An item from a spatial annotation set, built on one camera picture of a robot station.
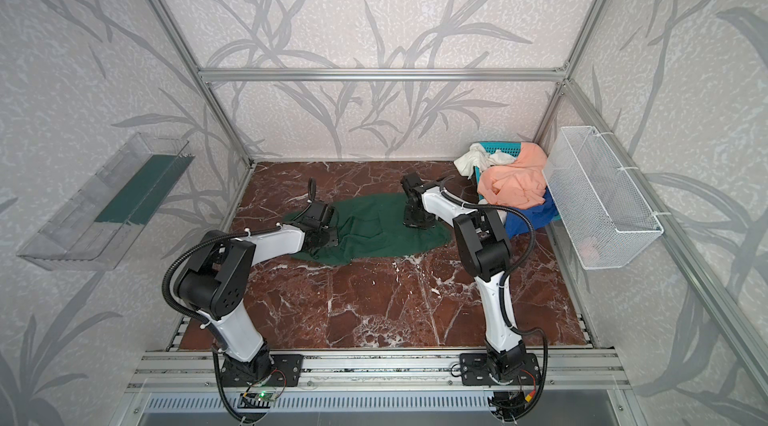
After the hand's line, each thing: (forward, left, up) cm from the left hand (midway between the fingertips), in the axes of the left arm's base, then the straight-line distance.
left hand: (336, 229), depth 99 cm
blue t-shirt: (0, -64, +11) cm, 65 cm away
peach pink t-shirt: (+14, -63, +9) cm, 65 cm away
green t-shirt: (+2, -11, 0) cm, 12 cm away
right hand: (+6, -27, 0) cm, 27 cm away
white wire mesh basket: (-17, -65, +35) cm, 76 cm away
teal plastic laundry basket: (+33, -65, +6) cm, 73 cm away
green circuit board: (-46, +13, -2) cm, 48 cm away
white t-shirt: (+26, -50, +9) cm, 57 cm away
